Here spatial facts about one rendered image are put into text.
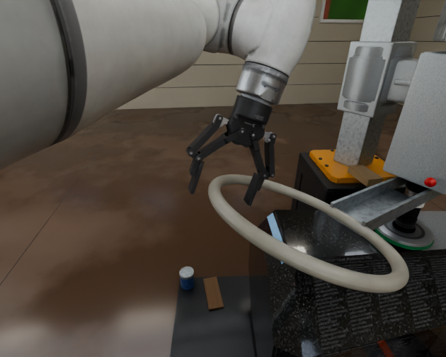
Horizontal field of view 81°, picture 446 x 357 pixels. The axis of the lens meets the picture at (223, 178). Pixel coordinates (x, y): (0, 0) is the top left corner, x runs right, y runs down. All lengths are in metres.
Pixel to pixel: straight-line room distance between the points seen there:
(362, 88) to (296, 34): 1.34
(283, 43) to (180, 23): 0.33
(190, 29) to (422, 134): 0.97
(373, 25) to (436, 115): 0.95
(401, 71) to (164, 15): 1.71
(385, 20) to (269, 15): 1.40
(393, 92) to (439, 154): 0.82
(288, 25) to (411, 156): 0.76
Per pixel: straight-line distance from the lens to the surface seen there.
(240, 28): 0.53
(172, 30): 0.18
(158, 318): 1.94
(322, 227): 1.29
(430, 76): 1.09
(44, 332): 2.15
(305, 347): 1.15
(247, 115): 0.50
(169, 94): 6.94
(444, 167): 1.10
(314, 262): 0.47
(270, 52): 0.51
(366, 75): 1.82
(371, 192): 1.06
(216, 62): 6.88
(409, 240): 1.29
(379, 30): 1.89
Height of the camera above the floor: 1.58
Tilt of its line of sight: 28 degrees down
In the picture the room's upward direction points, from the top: straight up
